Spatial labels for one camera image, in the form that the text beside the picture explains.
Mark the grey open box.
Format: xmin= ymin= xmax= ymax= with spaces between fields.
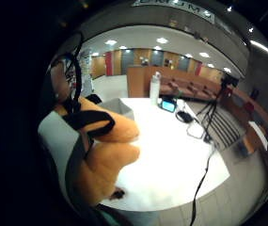
xmin=98 ymin=97 xmax=135 ymax=121

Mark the wooden counter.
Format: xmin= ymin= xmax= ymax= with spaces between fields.
xmin=126 ymin=65 xmax=155 ymax=99

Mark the white bottle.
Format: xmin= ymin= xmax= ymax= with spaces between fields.
xmin=149 ymin=71 xmax=162 ymax=106

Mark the small device with blue screen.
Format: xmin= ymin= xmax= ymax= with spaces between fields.
xmin=159 ymin=97 xmax=179 ymax=114

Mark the black power adapter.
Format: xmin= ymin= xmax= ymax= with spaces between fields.
xmin=175 ymin=110 xmax=194 ymax=124

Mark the the person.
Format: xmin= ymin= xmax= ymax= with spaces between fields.
xmin=37 ymin=54 xmax=92 ymax=226

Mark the clear plastic case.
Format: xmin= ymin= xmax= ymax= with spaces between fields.
xmin=186 ymin=121 xmax=207 ymax=140

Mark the brown bench seating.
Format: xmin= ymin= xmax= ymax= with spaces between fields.
xmin=159 ymin=74 xmax=222 ymax=102

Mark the black tripod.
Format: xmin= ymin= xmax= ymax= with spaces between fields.
xmin=197 ymin=88 xmax=227 ymax=144

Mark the group of ceiling lamps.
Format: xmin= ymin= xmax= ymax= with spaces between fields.
xmin=90 ymin=37 xmax=232 ymax=74

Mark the black glove cable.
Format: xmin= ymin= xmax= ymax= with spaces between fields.
xmin=62 ymin=32 xmax=85 ymax=111

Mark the long black cable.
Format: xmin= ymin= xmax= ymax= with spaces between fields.
xmin=188 ymin=137 xmax=217 ymax=226

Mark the black camera on tripod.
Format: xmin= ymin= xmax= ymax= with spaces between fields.
xmin=220 ymin=73 xmax=240 ymax=90

